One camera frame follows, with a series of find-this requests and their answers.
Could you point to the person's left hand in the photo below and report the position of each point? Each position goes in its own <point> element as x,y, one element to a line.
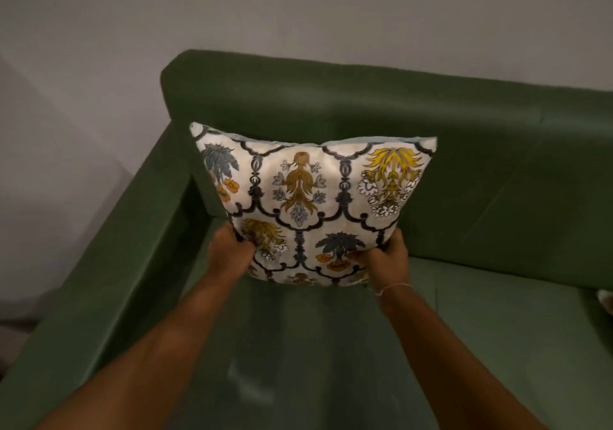
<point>229,255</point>

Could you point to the person's right hand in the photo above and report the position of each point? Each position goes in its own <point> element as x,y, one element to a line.
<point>386,261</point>

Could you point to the person's left thumb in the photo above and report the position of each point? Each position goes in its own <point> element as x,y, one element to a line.
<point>246,252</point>

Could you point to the person's right thumb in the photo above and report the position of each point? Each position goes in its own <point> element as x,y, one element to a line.
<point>363,257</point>

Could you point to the floral patterned white cushion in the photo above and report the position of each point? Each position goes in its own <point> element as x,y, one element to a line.
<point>311,204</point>

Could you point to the person's left forearm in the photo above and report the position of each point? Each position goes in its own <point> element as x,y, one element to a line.
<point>143,355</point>

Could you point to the person's right forearm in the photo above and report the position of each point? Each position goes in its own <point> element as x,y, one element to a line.
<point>450,362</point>

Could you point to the green sofa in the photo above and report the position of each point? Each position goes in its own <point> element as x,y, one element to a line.
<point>479,204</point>

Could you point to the white cushion corner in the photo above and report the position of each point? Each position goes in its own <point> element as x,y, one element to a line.
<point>606,300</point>

